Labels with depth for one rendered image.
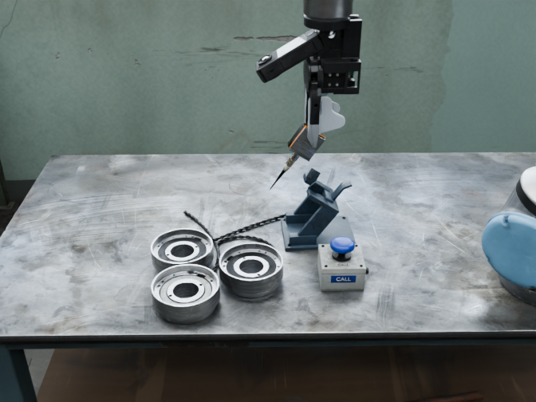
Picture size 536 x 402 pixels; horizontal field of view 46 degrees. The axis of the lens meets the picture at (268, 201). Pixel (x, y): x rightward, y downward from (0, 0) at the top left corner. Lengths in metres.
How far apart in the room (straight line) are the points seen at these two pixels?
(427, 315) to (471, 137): 1.89
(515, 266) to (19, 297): 0.75
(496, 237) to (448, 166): 0.58
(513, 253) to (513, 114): 1.99
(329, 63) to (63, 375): 0.76
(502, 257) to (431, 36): 1.81
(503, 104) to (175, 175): 1.76
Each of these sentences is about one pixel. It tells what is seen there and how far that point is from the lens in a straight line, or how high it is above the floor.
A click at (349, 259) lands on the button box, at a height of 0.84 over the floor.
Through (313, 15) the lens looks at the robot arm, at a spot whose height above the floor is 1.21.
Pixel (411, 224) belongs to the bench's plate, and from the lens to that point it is 1.23.
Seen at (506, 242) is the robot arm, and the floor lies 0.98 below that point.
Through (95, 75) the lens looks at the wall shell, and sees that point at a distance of 2.67.
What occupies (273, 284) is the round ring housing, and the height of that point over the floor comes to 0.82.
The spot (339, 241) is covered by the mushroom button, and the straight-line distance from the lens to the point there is 1.02.
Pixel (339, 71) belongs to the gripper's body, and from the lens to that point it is 1.00.
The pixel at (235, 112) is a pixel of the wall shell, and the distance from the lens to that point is 2.65.
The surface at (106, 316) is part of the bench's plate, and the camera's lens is 1.02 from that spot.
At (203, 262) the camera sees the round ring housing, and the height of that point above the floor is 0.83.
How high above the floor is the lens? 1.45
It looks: 31 degrees down
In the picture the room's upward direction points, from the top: straight up
